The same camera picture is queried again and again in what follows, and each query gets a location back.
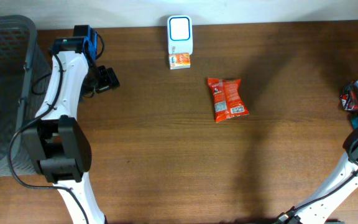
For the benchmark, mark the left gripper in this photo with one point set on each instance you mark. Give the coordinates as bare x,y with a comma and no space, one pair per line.
106,81

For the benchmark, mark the orange snack packet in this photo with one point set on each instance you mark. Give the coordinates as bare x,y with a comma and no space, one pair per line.
179,61

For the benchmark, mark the red snack bag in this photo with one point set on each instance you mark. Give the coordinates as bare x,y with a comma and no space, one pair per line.
227,101

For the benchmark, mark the hex wrench set packet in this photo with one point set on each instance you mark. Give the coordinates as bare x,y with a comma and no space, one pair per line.
349,99

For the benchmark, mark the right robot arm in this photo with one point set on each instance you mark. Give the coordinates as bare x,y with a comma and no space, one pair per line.
334,190

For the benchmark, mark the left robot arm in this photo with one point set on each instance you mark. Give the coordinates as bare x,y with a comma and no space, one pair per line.
56,145

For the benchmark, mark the grey plastic mesh basket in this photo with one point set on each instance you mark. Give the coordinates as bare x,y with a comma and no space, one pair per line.
23,76

